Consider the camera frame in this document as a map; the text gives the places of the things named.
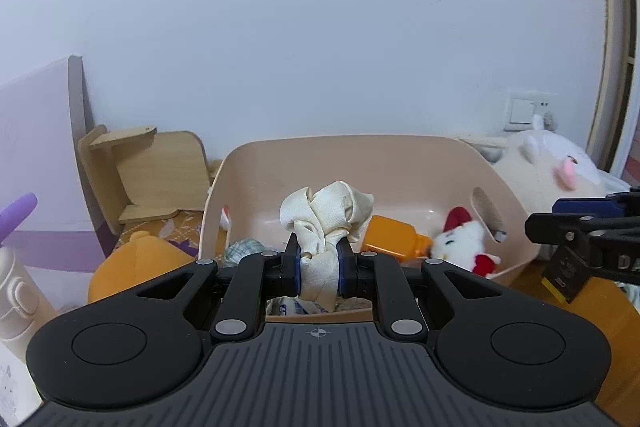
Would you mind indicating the white insulated bottle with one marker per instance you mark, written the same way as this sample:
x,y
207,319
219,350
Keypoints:
x,y
15,307

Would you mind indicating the purple highlighter marker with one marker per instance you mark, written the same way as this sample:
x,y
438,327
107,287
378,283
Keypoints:
x,y
20,209

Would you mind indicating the small black box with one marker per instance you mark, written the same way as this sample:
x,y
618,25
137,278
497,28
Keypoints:
x,y
565,274

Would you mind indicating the white door frame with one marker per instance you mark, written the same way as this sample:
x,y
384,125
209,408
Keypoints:
x,y
617,32

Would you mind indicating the red white packet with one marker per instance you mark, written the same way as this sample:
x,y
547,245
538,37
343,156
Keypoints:
x,y
226,218

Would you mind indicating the orange plastic bottle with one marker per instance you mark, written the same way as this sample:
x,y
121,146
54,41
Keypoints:
x,y
390,237

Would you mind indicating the white wall socket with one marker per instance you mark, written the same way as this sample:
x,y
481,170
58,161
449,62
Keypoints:
x,y
522,109

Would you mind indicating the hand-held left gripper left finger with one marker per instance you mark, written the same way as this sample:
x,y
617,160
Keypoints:
x,y
297,267

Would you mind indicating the lavender board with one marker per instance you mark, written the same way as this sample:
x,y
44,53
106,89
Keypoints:
x,y
35,132

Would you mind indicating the wooden stand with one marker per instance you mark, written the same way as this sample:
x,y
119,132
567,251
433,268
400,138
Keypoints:
x,y
155,167

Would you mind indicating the beige plastic storage bin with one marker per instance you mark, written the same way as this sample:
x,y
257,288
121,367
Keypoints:
x,y
350,167

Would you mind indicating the orange plush toy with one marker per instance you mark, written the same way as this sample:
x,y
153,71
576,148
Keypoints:
x,y
130,267

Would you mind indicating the purple patterned item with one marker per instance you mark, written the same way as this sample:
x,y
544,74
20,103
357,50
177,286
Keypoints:
x,y
177,232

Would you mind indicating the cream knotted cloth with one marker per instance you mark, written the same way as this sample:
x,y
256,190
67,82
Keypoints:
x,y
325,207

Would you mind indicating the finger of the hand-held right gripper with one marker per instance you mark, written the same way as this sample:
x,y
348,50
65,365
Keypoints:
x,y
575,207
575,224

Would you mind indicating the white beige hamster plush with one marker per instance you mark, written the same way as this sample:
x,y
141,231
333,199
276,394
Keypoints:
x,y
530,167

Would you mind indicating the white blue snack packet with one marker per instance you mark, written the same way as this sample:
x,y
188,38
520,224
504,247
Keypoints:
x,y
287,307

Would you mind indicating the small white red plush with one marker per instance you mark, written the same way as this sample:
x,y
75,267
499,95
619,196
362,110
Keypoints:
x,y
457,242

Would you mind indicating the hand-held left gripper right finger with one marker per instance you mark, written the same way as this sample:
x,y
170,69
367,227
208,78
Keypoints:
x,y
341,267

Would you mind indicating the blue plaid cloth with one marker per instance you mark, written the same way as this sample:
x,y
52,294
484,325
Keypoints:
x,y
245,249

